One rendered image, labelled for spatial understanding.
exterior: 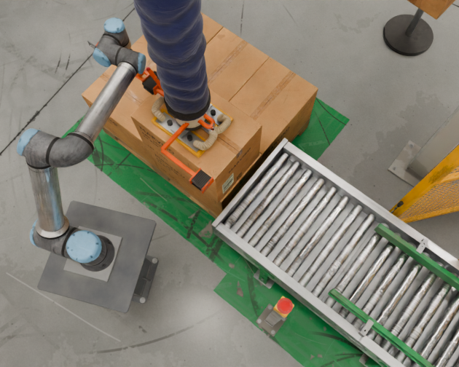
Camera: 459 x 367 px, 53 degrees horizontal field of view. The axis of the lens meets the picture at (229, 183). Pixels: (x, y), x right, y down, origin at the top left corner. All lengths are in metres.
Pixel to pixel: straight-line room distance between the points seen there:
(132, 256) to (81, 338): 0.97
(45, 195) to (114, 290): 0.68
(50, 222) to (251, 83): 1.57
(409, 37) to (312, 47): 0.78
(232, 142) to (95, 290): 1.05
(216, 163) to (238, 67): 0.95
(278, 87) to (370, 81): 1.02
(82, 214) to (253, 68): 1.44
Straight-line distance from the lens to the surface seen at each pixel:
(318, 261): 2.66
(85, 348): 3.29
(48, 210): 2.16
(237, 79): 3.08
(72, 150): 1.85
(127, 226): 2.54
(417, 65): 4.04
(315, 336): 3.16
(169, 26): 1.68
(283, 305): 2.11
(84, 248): 2.26
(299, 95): 3.04
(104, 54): 2.18
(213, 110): 2.45
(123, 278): 2.48
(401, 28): 4.17
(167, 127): 2.46
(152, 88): 2.44
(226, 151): 2.39
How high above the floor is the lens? 3.13
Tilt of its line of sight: 70 degrees down
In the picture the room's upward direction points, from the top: 5 degrees counter-clockwise
